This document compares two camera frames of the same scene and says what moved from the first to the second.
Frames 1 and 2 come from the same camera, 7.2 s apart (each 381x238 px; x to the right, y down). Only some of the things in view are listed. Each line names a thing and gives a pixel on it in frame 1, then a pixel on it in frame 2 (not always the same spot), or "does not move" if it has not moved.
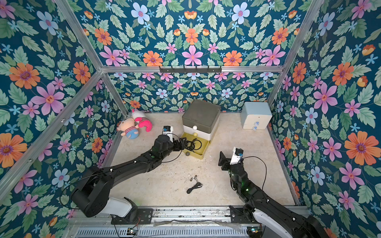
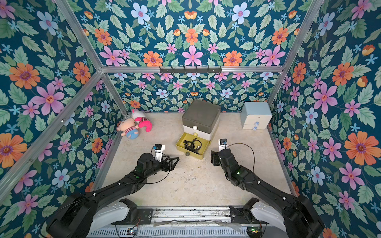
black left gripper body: [175, 148] -> [163, 167]
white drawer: [197, 133] does not move
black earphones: [192, 145] does not move
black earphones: [198, 185] -> [191, 148]
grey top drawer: [197, 125] does not move
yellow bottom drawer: [199, 152] does not move
